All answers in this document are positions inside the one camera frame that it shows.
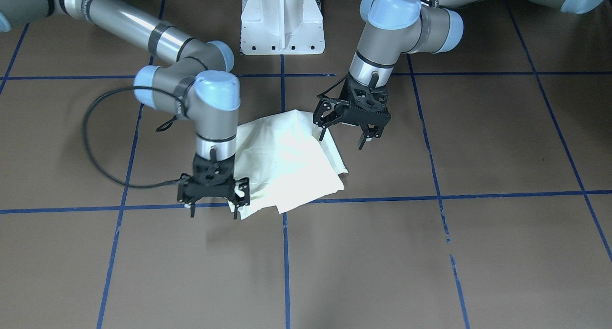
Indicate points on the cream long-sleeve cat shirt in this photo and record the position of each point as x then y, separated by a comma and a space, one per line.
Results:
286, 163

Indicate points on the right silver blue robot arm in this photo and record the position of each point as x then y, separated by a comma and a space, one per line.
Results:
51, 71

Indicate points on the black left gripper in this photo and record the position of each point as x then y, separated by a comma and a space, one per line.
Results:
326, 115

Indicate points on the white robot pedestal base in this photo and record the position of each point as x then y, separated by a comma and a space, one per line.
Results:
281, 27

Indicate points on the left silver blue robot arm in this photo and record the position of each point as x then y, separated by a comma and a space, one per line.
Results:
393, 27

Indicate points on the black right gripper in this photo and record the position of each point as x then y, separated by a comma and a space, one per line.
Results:
242, 189

